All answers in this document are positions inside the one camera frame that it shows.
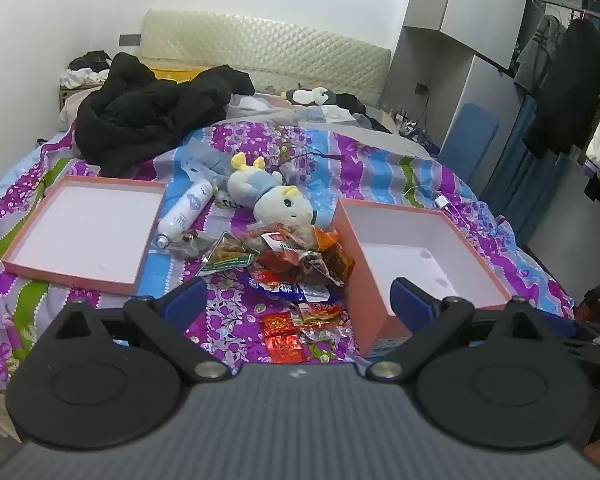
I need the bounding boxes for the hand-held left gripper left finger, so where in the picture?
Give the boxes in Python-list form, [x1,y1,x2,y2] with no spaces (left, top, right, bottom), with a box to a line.
[27,277,233,383]

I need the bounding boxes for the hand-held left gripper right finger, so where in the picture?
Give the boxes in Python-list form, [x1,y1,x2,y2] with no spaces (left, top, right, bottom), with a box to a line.
[369,277,566,383]

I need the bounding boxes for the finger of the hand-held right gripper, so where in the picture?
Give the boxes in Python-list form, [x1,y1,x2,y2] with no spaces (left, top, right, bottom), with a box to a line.
[562,332,600,362]

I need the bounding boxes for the grey snack packet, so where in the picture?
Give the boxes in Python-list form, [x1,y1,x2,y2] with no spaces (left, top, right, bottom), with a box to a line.
[167,230,216,261]

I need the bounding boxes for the pink cardboard box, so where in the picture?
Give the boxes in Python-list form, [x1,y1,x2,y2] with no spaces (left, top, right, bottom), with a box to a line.
[332,197,513,359]

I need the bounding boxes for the blue and white snack packet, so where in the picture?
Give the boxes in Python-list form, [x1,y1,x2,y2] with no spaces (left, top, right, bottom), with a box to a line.
[247,267,332,306]

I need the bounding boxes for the pile of snack packets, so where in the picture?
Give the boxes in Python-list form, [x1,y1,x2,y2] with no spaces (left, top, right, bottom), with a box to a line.
[197,225,356,366]

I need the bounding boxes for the white spray bottle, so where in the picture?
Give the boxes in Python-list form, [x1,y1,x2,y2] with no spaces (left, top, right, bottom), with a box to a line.
[156,181,215,250]

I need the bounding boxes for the pink box lid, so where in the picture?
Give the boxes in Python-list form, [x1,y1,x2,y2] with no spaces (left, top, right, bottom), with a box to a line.
[1,175,168,297]

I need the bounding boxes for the white and blue plush toy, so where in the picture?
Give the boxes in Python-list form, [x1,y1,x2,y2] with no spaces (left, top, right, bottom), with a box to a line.
[227,154,333,233]

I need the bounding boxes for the purple floral bedspread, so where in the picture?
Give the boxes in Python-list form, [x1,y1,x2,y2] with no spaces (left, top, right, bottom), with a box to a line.
[0,105,578,393]

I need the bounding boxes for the clear blue printed plastic bag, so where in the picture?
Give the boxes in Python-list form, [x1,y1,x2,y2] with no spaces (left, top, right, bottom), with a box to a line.
[177,142,246,208]

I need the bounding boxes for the blue curtain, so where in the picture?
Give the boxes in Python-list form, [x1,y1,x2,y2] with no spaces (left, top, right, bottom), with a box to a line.
[480,92,573,246]

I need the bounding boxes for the blue chair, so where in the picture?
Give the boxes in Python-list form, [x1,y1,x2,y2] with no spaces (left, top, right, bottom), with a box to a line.
[437,102,501,173]

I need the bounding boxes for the black jacket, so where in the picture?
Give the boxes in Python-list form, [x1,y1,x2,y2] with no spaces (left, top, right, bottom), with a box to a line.
[75,51,256,178]

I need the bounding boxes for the dark clothes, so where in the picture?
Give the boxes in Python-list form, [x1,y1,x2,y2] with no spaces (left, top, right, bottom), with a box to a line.
[325,91,396,134]

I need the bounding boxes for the black and white penguin plush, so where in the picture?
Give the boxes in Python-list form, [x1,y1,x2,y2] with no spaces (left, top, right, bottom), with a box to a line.
[284,86,337,107]

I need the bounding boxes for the yellow cloth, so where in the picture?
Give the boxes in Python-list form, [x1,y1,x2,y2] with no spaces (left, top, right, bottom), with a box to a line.
[142,57,208,84]

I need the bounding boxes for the heap of white and black clothes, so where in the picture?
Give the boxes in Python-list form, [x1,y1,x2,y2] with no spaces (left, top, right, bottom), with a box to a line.
[61,50,113,90]

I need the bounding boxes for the black hanging coat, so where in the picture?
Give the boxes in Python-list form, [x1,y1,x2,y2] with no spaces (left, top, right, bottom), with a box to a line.
[522,19,600,160]

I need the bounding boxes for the cream quilted headboard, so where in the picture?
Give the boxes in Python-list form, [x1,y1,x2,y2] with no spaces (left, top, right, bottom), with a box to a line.
[139,8,393,108]

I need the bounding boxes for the grey hanging hoodie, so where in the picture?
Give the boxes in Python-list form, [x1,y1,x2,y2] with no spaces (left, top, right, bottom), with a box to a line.
[512,12,566,98]

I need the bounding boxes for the white cabinet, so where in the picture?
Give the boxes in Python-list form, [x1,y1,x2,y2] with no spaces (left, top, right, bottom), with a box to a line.
[380,0,533,153]

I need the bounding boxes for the white charger cable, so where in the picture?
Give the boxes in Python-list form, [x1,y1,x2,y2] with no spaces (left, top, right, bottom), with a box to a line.
[404,185,455,209]

